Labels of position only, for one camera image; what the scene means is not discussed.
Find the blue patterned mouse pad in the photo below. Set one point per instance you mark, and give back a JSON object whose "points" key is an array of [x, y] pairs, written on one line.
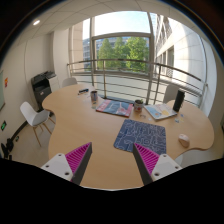
{"points": [[145, 134]]}

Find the white chair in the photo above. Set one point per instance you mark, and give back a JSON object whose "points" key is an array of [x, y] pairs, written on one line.
{"points": [[69, 81], [35, 119], [170, 93]]}

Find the red and blue book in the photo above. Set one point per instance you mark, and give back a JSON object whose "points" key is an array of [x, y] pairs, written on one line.
{"points": [[115, 108]]}

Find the white cabinet beside printer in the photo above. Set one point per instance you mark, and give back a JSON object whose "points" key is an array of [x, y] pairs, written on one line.
{"points": [[54, 84]]}

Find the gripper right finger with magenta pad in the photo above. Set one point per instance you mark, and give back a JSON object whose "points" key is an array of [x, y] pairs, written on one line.
{"points": [[152, 166]]}

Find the white chair far left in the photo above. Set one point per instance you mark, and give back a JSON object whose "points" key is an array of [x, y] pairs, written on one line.
{"points": [[69, 81]]}

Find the black printer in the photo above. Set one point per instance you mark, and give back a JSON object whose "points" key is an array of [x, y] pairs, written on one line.
{"points": [[41, 86]]}

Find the white chair far right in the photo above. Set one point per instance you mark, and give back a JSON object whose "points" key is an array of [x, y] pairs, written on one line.
{"points": [[170, 93]]}

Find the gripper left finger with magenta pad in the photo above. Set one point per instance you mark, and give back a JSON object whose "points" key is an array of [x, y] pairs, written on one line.
{"points": [[70, 166]]}

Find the metal window railing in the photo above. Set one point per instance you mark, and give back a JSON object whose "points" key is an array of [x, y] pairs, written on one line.
{"points": [[130, 79]]}

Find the small dark object on table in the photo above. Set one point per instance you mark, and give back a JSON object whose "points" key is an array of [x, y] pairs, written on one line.
{"points": [[83, 91]]}

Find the small potted plant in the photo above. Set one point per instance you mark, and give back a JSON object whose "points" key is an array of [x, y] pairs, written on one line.
{"points": [[138, 105]]}

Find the black bottle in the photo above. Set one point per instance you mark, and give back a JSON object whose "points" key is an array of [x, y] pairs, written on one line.
{"points": [[179, 100]]}

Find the beige computer mouse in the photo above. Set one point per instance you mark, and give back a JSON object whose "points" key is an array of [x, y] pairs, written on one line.
{"points": [[184, 140]]}

